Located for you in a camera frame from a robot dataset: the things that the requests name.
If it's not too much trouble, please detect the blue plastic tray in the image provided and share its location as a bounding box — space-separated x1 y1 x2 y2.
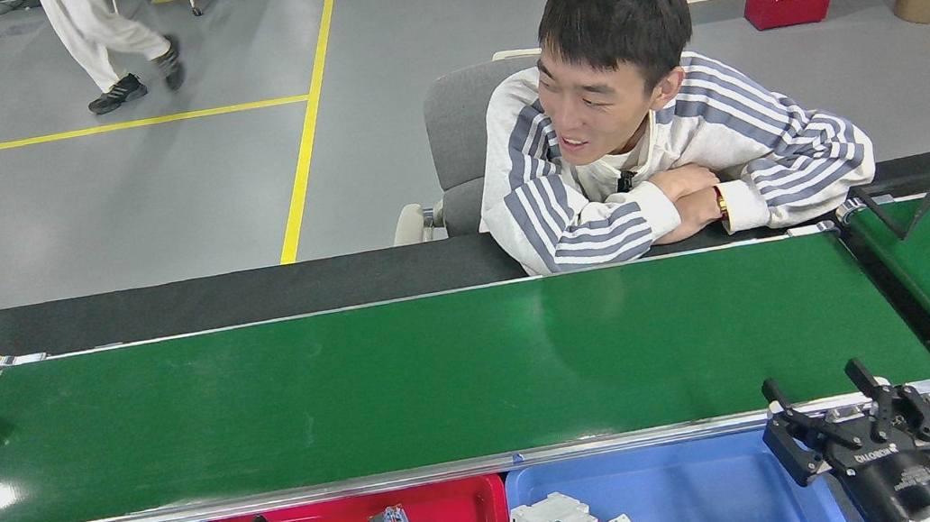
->
501 418 853 522

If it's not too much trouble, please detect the thin black cable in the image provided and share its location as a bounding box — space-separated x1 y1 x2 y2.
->
856 186 910 247

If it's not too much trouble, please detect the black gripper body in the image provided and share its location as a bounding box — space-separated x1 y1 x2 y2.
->
826 423 930 522

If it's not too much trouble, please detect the long green belt conveyor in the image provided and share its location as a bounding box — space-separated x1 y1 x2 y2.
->
0 206 930 522

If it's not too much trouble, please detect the person's left hand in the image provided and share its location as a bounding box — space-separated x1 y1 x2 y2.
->
646 191 724 246

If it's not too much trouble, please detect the person's right hand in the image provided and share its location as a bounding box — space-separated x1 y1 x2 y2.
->
651 160 722 203

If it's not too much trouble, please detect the person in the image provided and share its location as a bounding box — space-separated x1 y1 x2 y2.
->
449 0 884 283
37 0 188 121

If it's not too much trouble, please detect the grey office chair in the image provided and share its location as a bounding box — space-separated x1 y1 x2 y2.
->
370 45 570 247

